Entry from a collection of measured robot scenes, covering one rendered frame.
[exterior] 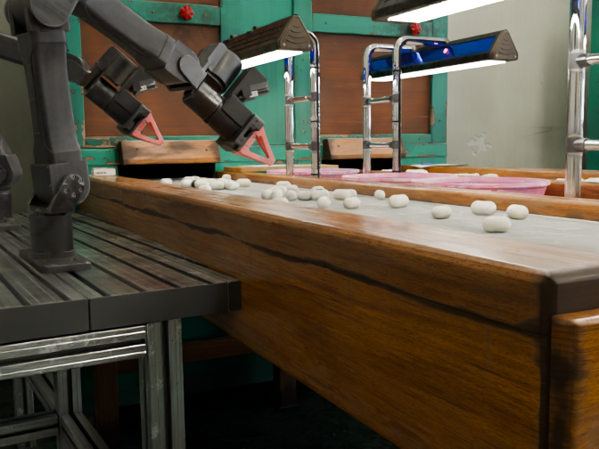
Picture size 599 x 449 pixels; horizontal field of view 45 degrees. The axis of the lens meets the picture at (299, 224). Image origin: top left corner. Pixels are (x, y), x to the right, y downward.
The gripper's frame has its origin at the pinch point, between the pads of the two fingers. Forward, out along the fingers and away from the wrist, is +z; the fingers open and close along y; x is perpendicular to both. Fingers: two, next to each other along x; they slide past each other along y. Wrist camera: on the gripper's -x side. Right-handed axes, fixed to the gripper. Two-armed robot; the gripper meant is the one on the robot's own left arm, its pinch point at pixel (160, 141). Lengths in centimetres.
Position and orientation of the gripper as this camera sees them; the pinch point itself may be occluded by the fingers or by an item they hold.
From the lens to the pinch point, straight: 172.8
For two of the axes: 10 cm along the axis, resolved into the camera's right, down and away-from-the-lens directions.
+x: -5.7, 8.0, -2.0
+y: -4.4, -1.0, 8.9
